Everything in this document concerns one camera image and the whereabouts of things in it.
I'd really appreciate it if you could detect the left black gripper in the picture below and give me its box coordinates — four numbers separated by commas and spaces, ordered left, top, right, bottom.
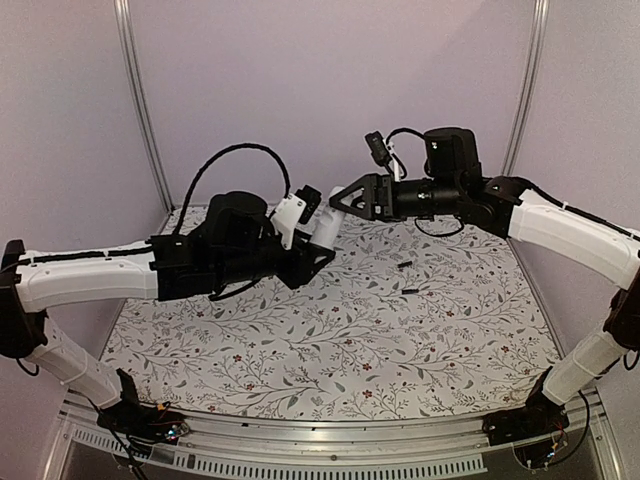
216, 224, 335, 290

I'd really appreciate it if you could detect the white remote control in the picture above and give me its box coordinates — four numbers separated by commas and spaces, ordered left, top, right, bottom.
310, 204, 345, 250

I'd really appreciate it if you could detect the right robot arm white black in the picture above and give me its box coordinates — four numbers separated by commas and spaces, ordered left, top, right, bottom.
330, 127, 639, 436

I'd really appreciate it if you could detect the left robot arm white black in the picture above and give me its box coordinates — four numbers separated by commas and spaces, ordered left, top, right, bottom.
1, 191, 344, 434

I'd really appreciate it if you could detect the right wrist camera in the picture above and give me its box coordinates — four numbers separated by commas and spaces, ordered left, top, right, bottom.
364, 131, 407, 181

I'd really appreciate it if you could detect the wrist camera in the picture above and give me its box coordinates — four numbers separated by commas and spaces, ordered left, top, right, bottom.
269, 185, 322, 250
364, 131, 407, 181

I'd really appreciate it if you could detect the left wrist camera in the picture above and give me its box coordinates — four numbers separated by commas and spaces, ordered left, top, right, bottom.
269, 185, 322, 250

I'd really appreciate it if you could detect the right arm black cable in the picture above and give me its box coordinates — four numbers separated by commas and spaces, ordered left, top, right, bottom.
387, 127, 426, 151

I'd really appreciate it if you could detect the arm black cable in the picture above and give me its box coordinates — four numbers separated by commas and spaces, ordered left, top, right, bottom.
172, 143, 292, 236
387, 127, 426, 151

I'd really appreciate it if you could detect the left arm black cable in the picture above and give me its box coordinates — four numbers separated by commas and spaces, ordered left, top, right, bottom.
172, 143, 292, 236

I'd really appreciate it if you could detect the front aluminium rail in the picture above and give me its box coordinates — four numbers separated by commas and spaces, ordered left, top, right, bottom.
42, 387, 626, 480

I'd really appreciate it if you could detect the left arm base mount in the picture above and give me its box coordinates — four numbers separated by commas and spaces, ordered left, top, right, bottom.
97, 369, 190, 445

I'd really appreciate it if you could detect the right aluminium frame post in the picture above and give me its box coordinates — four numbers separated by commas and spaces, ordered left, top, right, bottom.
501, 0, 550, 176

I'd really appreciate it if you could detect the aluminium frame post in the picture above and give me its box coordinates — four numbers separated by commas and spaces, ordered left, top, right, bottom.
113, 0, 174, 213
501, 0, 550, 176

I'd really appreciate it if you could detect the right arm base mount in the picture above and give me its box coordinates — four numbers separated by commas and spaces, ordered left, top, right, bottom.
482, 391, 569, 469

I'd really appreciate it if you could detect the left aluminium frame post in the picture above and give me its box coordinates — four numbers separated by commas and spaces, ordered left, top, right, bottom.
113, 0, 174, 213

